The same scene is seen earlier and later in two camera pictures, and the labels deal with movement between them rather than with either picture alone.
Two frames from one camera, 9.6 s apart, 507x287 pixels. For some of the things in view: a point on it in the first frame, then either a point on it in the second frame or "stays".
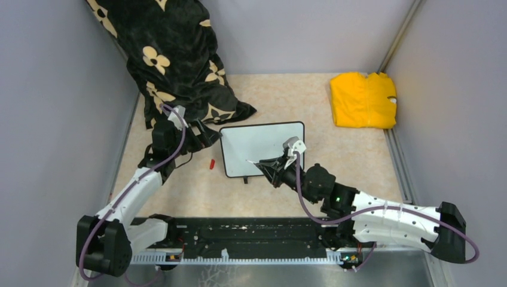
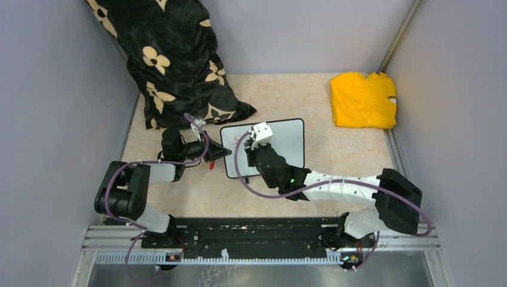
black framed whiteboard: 243,143 stays
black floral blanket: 171,48 stays
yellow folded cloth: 361,101 stays
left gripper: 204,139 to 214,152
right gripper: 275,175 to 251,151
